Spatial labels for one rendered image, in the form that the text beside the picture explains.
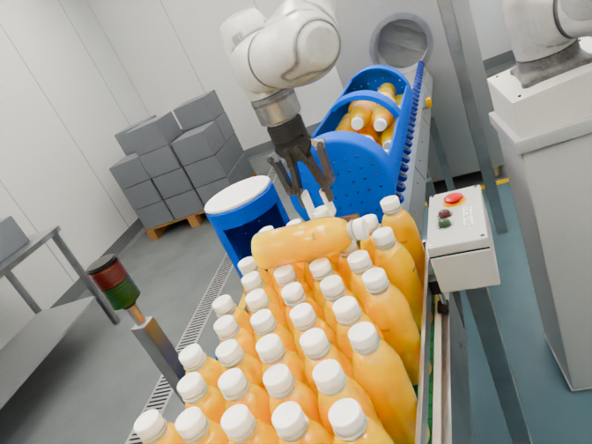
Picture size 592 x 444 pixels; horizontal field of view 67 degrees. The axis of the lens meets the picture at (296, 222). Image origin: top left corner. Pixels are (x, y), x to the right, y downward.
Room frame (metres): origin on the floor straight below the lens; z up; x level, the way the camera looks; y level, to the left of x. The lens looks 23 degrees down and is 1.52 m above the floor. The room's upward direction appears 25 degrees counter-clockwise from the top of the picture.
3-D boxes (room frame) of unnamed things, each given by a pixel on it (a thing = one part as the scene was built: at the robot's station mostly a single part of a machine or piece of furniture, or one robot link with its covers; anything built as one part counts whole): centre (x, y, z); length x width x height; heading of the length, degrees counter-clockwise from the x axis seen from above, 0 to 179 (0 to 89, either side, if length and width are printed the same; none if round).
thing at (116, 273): (0.86, 0.39, 1.23); 0.06 x 0.06 x 0.04
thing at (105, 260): (0.86, 0.39, 1.18); 0.06 x 0.06 x 0.16
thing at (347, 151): (1.49, -0.33, 1.09); 0.88 x 0.28 x 0.28; 153
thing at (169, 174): (5.11, 0.89, 0.59); 1.20 x 0.80 x 1.19; 71
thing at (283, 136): (0.92, -0.06, 1.31); 0.08 x 0.07 x 0.09; 62
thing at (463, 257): (0.73, -0.27, 1.05); 0.20 x 0.10 x 0.10; 153
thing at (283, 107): (0.92, -0.06, 1.38); 0.09 x 0.09 x 0.06
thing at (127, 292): (0.86, 0.39, 1.18); 0.06 x 0.06 x 0.05
